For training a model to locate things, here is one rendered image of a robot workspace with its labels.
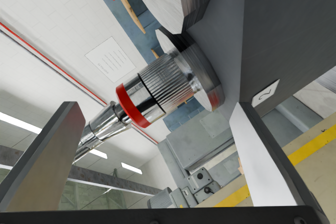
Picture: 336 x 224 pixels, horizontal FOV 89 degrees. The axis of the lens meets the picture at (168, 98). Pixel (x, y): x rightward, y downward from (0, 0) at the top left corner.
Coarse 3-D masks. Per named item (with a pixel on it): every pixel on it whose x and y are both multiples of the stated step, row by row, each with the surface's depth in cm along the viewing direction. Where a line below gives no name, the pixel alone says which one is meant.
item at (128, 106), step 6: (120, 84) 15; (120, 90) 14; (120, 96) 14; (126, 96) 14; (120, 102) 14; (126, 102) 14; (132, 102) 14; (126, 108) 14; (132, 108) 14; (132, 114) 14; (138, 114) 14; (132, 120) 14; (138, 120) 14; (144, 120) 14; (144, 126) 15
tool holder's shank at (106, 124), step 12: (108, 108) 15; (120, 108) 15; (96, 120) 15; (108, 120) 15; (120, 120) 15; (84, 132) 15; (96, 132) 15; (108, 132) 15; (120, 132) 16; (84, 144) 15; (96, 144) 16
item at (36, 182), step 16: (64, 112) 9; (80, 112) 11; (48, 128) 8; (64, 128) 9; (80, 128) 11; (32, 144) 8; (48, 144) 8; (64, 144) 9; (32, 160) 7; (48, 160) 8; (64, 160) 9; (16, 176) 6; (32, 176) 7; (48, 176) 8; (64, 176) 9; (0, 192) 6; (16, 192) 6; (32, 192) 7; (48, 192) 8; (0, 208) 6; (16, 208) 6; (32, 208) 7; (48, 208) 8
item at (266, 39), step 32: (160, 0) 8; (192, 0) 6; (224, 0) 6; (256, 0) 6; (288, 0) 6; (320, 0) 7; (160, 32) 14; (192, 32) 11; (224, 32) 8; (256, 32) 7; (288, 32) 8; (320, 32) 10; (192, 64) 12; (224, 64) 10; (256, 64) 9; (288, 64) 11; (320, 64) 14; (224, 96) 13; (256, 96) 12; (288, 96) 17
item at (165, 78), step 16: (160, 64) 14; (176, 64) 14; (128, 80) 15; (144, 80) 14; (160, 80) 14; (176, 80) 14; (144, 96) 14; (160, 96) 14; (176, 96) 14; (144, 112) 14; (160, 112) 15
